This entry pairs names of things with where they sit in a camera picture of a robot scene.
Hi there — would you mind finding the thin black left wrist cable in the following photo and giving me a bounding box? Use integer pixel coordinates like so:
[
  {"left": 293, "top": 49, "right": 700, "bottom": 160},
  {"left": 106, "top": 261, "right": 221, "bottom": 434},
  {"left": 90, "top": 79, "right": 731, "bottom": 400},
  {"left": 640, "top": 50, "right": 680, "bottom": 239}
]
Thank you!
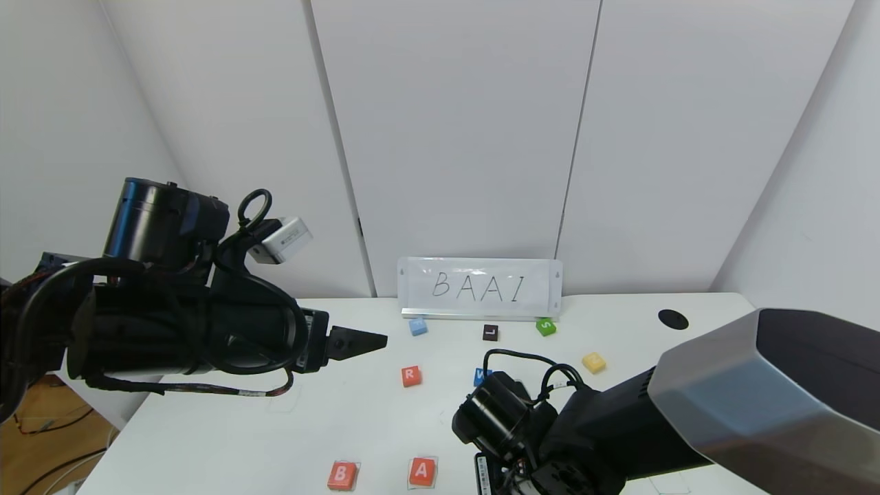
[{"left": 199, "top": 189, "right": 309, "bottom": 375}]

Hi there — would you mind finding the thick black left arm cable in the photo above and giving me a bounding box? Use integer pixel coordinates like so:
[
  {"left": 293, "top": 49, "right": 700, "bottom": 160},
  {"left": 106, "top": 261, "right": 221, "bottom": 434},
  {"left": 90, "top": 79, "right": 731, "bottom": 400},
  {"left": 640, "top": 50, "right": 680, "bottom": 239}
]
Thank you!
[{"left": 0, "top": 256, "right": 149, "bottom": 420}]

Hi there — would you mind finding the braided black left arm cable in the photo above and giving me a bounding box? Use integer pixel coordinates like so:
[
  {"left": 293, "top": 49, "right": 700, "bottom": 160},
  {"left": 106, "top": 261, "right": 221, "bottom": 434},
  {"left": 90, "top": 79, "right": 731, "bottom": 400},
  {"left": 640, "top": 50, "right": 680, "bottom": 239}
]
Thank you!
[{"left": 82, "top": 370, "right": 295, "bottom": 398}]

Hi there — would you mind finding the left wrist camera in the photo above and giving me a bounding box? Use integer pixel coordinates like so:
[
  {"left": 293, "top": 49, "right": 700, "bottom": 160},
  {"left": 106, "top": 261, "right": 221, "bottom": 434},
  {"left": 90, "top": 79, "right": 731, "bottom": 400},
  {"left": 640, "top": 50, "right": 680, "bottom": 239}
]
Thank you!
[{"left": 247, "top": 217, "right": 314, "bottom": 265}]

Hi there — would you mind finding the clear sign holder BAAI paper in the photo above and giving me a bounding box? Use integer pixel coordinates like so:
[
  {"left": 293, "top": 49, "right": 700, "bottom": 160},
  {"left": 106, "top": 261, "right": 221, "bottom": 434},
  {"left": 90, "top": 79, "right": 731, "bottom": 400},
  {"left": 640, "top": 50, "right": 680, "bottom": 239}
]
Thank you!
[{"left": 397, "top": 256, "right": 564, "bottom": 321}]

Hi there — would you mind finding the orange letter B block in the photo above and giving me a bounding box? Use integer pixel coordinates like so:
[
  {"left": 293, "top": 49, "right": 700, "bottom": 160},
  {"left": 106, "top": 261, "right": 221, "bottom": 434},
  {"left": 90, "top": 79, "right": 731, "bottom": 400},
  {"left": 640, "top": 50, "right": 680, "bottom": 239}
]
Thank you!
[{"left": 327, "top": 461, "right": 360, "bottom": 492}]

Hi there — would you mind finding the orange letter A block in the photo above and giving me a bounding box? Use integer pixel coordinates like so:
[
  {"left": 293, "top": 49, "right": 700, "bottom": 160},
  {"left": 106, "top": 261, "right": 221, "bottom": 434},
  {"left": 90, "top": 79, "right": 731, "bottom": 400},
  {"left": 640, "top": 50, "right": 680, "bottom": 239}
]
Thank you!
[{"left": 408, "top": 456, "right": 439, "bottom": 490}]

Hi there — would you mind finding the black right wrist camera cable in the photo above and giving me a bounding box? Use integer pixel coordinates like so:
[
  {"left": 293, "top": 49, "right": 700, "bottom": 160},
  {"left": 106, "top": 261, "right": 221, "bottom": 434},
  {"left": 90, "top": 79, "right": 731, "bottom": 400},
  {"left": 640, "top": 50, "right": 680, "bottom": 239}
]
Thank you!
[{"left": 481, "top": 349, "right": 586, "bottom": 406}]

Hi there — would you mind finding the black floor cable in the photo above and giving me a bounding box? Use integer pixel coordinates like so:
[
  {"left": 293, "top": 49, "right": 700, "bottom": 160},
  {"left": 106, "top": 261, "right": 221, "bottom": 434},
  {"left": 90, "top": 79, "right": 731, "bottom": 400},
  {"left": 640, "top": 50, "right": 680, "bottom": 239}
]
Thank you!
[
  {"left": 14, "top": 409, "right": 94, "bottom": 435},
  {"left": 24, "top": 448, "right": 109, "bottom": 495}
]

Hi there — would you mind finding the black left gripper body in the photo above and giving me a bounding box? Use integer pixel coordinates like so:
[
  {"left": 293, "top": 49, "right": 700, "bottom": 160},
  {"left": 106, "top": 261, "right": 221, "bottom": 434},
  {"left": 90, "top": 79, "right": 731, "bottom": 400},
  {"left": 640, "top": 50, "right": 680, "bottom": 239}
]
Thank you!
[{"left": 239, "top": 302, "right": 330, "bottom": 374}]

